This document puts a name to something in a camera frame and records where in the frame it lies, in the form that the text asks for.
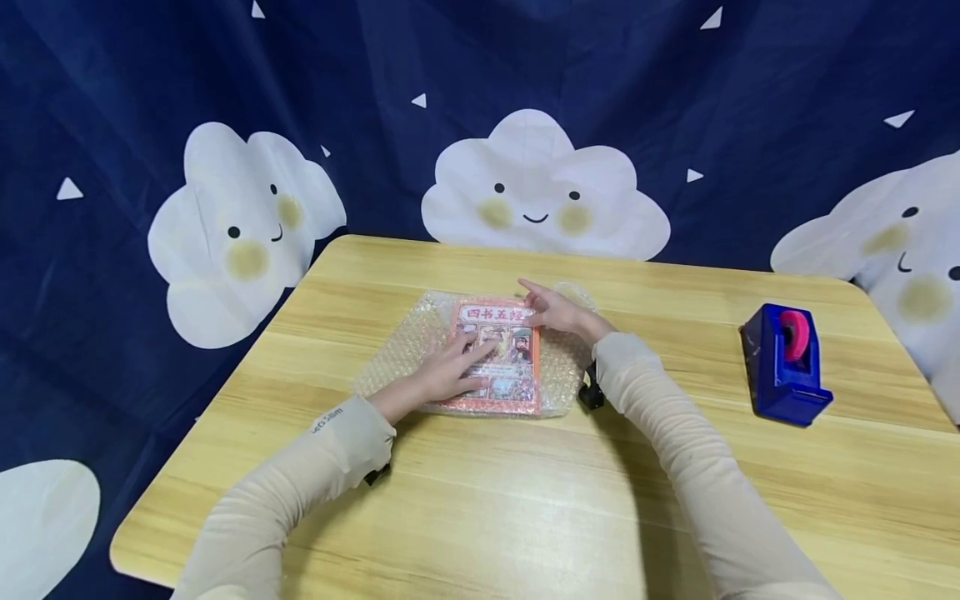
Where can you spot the person's left hand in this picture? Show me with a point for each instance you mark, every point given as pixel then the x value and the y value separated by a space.
pixel 427 383

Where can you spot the person's right hand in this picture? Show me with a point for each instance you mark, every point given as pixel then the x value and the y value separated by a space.
pixel 570 317

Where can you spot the person's right fingers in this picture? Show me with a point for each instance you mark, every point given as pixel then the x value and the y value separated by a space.
pixel 535 293

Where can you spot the person's left fingers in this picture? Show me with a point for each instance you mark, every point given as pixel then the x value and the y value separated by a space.
pixel 471 353

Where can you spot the person's right thumb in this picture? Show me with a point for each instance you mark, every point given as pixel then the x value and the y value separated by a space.
pixel 538 320

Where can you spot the person's left thumb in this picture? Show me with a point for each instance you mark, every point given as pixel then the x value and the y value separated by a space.
pixel 471 387

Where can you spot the orange picture book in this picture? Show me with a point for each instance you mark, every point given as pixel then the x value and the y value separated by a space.
pixel 510 375

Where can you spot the person's right forearm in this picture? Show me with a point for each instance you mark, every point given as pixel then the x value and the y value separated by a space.
pixel 697 475

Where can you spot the person's left forearm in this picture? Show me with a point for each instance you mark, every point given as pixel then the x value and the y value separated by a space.
pixel 292 500

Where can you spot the clear bubble wrap sheet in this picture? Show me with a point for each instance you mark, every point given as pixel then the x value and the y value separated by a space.
pixel 397 358

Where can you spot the black wrist band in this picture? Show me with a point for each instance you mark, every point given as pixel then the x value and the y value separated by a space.
pixel 591 388

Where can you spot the blue tape dispenser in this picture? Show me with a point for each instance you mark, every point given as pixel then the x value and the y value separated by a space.
pixel 780 392

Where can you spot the pink tape roll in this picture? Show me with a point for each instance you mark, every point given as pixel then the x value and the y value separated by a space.
pixel 793 333

